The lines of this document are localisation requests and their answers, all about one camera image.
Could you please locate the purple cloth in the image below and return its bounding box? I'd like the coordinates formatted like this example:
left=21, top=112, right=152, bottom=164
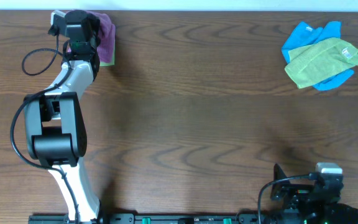
left=67, top=10, right=117, bottom=64

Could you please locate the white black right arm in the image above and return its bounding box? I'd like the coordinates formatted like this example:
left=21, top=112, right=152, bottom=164
left=257, top=162, right=358, bottom=224

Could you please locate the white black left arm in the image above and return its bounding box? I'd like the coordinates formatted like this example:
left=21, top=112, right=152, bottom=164
left=20, top=40, right=103, bottom=223

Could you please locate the blue cloth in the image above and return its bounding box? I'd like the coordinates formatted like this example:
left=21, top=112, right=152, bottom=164
left=282, top=21, right=354, bottom=91

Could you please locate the folded green cloth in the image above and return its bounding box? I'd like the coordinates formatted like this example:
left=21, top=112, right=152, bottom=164
left=100, top=52, right=115, bottom=67

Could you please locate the black right cable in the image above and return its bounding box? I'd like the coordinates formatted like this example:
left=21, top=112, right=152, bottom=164
left=257, top=174, right=315, bottom=224

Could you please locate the black cable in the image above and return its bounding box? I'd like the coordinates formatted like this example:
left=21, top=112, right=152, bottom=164
left=257, top=174, right=315, bottom=224
left=9, top=26, right=80, bottom=223

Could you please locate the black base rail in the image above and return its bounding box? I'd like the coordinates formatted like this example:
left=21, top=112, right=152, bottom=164
left=28, top=213, right=297, bottom=224

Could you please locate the black left cable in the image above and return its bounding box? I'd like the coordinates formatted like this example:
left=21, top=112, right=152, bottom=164
left=9, top=26, right=80, bottom=223

